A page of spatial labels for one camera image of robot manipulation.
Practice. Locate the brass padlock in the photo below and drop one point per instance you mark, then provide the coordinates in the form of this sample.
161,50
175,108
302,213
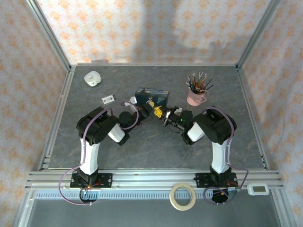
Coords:
151,103

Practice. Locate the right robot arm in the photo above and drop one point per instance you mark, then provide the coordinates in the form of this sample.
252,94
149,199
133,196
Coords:
220,156

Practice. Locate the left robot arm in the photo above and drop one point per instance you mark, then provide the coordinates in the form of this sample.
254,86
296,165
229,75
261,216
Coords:
88,156

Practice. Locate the blue printed cardboard box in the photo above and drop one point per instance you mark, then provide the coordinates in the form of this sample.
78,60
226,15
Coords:
156,94

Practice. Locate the pink metal bucket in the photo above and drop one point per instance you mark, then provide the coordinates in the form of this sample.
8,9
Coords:
194,99

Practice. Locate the dark green striped pencil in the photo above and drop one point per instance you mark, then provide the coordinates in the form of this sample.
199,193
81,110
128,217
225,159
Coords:
190,86

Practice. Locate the id card in holder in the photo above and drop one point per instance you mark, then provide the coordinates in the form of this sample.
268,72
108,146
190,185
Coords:
109,99

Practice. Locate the white round lidded container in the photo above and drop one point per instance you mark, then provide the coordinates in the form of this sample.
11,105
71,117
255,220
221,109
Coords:
93,78

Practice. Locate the grey tape patch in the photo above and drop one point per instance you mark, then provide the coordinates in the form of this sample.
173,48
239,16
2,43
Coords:
99,61

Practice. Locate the masking tape roll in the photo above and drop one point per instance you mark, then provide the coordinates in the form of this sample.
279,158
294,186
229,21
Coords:
171,197

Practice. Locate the white digital thermometer display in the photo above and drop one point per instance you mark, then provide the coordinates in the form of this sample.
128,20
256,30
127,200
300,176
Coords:
258,189

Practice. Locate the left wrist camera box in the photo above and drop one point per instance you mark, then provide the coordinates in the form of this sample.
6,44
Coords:
133,100

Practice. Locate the wide aluminium frame rail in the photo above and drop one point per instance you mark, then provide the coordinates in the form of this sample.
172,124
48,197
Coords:
154,178

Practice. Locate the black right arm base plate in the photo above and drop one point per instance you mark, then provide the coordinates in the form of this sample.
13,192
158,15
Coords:
201,180

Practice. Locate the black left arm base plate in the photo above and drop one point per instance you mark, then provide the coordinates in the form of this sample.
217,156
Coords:
106,180

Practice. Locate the aluminium frame post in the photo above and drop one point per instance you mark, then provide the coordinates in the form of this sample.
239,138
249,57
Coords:
48,33
259,32

